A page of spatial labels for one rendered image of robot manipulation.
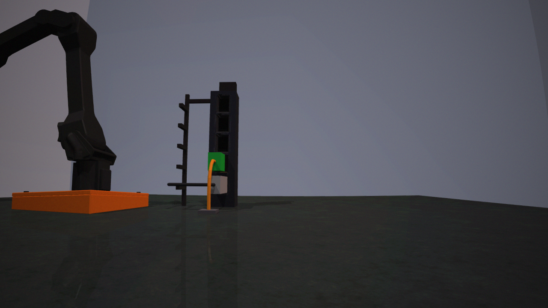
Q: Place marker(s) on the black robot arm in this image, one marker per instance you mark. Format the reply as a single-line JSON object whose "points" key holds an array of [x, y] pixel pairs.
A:
{"points": [[80, 135]]}

